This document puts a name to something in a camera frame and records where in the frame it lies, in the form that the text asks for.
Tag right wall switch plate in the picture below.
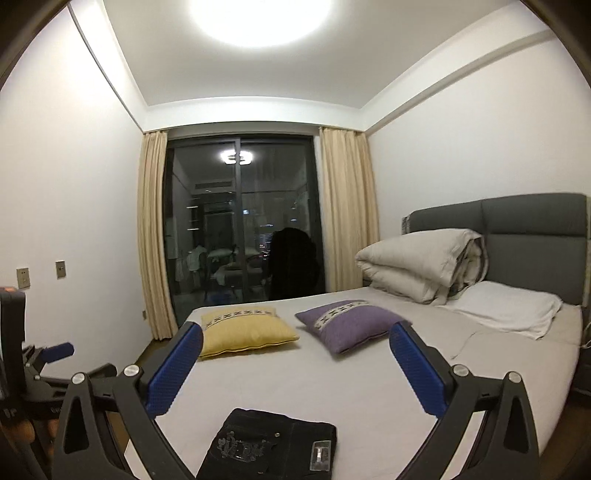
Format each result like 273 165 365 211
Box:
55 261 66 279

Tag grey upholstered headboard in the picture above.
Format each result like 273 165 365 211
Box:
403 193 590 306

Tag round ceiling light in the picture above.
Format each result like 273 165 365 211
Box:
187 0 335 50

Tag yellow cushion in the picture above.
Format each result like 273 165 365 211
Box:
199 305 300 359

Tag wall switch plate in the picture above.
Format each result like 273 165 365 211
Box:
16 267 31 289
55 261 66 279

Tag dark glass window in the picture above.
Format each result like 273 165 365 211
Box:
162 134 325 323

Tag white pillow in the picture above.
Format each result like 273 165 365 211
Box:
442 281 563 340

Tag folded beige duvet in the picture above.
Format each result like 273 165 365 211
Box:
356 228 489 304

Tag left beige curtain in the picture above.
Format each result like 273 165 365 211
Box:
137 130 178 341

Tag beige curtain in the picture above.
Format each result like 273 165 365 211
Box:
137 130 178 341
320 127 379 292

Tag black pants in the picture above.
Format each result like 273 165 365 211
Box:
197 408 338 480

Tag purple cushion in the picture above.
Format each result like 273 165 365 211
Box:
295 299 406 355

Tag right beige curtain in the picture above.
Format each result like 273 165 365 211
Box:
320 127 379 292

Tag left hand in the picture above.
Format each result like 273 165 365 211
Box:
1 419 36 454

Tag left wall switch plate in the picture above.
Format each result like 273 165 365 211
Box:
16 267 31 289

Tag black chair with clothing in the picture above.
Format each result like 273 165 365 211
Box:
263 227 325 300

